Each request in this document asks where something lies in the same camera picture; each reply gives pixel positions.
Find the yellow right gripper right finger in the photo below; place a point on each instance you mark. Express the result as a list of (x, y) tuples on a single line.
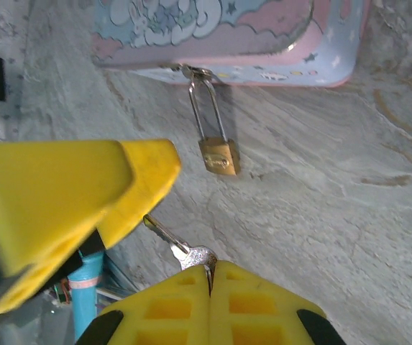
[(252, 309)]

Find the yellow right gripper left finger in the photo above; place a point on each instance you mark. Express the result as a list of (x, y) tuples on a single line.
[(177, 312)]

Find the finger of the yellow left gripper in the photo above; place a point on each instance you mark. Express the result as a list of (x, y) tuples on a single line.
[(47, 187), (148, 179)]

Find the small silver key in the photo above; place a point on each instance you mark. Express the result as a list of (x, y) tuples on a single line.
[(195, 257)]

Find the brass padlock with long shackle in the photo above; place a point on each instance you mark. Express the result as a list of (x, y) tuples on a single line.
[(220, 158)]

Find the small circuit board with led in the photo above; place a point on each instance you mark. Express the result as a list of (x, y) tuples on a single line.
[(60, 293)]

